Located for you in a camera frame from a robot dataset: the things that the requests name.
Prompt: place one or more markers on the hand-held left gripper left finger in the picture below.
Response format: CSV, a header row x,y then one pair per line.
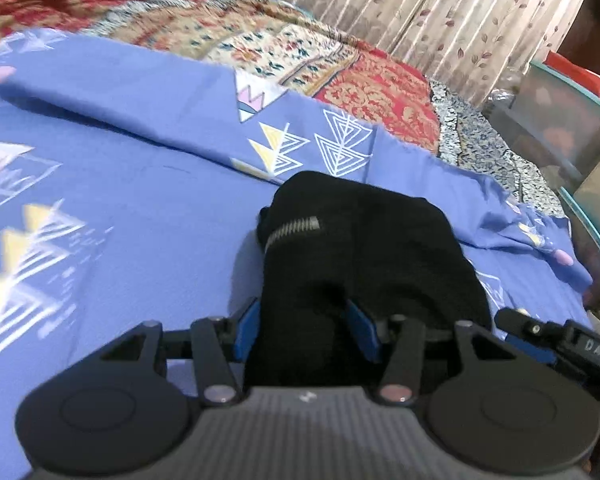
x,y
244,332

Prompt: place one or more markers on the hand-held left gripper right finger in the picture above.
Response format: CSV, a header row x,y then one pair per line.
x,y
362,327

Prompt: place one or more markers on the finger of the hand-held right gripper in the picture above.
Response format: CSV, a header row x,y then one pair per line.
x,y
527,327

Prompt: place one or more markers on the black pants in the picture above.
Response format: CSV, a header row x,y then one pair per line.
x,y
365,260

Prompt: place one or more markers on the blue printed bedsheet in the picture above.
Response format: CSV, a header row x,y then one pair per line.
x,y
145,210

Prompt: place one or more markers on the translucent storage box teal rim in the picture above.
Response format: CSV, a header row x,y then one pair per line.
x,y
550,110

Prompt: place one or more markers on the red floral patterned quilt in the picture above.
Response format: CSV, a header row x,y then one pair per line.
x,y
230,30

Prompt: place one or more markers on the beige leaf print curtain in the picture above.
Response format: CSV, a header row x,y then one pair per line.
x,y
420,5

